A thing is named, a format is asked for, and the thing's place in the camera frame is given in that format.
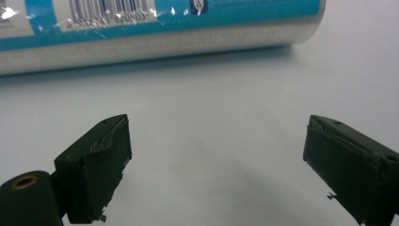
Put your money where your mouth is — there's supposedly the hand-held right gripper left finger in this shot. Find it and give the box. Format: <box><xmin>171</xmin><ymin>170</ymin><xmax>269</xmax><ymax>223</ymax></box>
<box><xmin>51</xmin><ymin>113</ymin><xmax>133</xmax><ymax>225</ymax></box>

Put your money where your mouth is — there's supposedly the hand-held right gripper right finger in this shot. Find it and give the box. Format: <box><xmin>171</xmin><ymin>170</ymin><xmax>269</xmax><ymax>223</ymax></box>
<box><xmin>302</xmin><ymin>114</ymin><xmax>399</xmax><ymax>226</ymax></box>

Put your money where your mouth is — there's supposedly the white and blue roll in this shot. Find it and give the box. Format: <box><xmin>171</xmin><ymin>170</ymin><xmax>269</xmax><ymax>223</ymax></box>
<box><xmin>0</xmin><ymin>0</ymin><xmax>327</xmax><ymax>76</ymax></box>

